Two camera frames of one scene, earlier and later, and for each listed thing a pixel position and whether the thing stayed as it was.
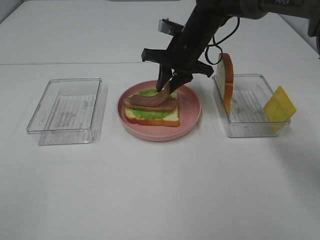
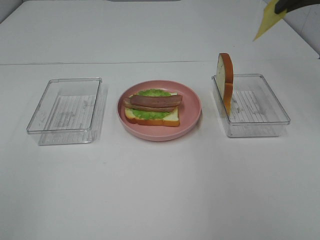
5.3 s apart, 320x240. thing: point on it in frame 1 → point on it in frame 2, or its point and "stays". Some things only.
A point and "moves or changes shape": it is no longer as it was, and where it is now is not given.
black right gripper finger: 178,79 → 283,5
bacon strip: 156,100 moves or changes shape
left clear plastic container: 67,112 stays
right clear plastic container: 251,94 stays
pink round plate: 190,111 stays
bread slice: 225,76 stays
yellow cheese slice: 279,110 → 269,18
